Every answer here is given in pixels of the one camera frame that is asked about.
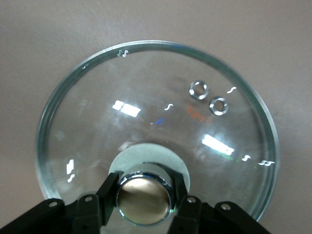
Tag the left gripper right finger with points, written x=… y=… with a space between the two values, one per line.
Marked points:
x=192 y=214

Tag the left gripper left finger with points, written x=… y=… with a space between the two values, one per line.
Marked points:
x=87 y=212

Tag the glass lid with knob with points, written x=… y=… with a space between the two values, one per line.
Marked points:
x=146 y=85

